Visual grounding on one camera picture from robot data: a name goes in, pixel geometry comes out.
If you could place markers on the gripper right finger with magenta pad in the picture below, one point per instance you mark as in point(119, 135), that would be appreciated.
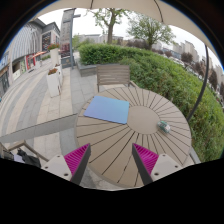
point(152, 166)

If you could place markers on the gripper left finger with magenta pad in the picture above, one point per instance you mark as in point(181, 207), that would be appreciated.
point(70, 167)

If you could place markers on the blue mouse pad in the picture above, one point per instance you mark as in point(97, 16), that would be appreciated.
point(108, 109)

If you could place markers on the round slatted beige table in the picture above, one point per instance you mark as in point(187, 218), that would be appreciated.
point(111, 143)

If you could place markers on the black bag on chair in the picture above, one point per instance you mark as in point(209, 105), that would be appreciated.
point(28, 159)

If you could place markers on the wooden chair at left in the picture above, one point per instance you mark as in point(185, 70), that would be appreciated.
point(6, 153)

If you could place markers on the near white flower planter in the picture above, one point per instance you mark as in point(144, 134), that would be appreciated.
point(53, 82)

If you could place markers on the white flower planter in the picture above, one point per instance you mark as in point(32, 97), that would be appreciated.
point(53, 82)
point(54, 52)

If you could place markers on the green hedge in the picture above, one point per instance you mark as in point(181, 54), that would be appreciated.
point(151, 71)

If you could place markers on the curved dark umbrella pole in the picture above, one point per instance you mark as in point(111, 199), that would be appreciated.
point(199, 98)

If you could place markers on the brown slatted outdoor chair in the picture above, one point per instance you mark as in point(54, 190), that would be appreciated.
point(112, 74)

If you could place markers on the far white flower planter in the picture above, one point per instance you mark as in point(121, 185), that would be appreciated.
point(54, 52)

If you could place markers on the grey glass-front building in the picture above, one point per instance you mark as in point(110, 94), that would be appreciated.
point(23, 53)

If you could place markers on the right tree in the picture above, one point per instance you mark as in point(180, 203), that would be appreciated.
point(150, 30)

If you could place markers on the tree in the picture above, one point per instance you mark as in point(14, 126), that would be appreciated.
point(150, 30)
point(108, 18)

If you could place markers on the tall grey sign pylon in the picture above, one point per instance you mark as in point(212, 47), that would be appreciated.
point(65, 32)

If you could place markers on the left tree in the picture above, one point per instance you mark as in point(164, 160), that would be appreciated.
point(108, 18)

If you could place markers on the grey street lamp post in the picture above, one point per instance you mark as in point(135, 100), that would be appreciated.
point(73, 16)

